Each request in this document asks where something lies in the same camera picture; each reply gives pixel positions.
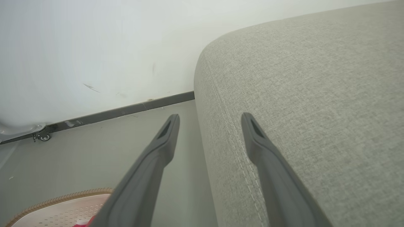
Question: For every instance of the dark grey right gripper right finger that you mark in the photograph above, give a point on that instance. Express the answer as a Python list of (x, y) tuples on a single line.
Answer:
[(284, 195)]

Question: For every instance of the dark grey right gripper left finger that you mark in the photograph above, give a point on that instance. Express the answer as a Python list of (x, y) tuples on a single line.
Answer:
[(139, 195)]

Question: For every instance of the red garment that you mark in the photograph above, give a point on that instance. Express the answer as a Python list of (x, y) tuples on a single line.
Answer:
[(86, 223)]

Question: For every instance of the cream perforated laundry basket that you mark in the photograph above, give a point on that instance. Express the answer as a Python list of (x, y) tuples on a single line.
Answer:
[(56, 214)]

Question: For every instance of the black baseboard strip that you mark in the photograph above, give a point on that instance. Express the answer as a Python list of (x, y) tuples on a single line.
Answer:
[(126, 110)]

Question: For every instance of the grey fabric sofa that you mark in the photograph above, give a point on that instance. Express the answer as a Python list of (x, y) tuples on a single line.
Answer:
[(315, 94)]

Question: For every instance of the small black caster wheel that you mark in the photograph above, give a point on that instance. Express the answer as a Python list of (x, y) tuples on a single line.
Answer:
[(44, 137)]

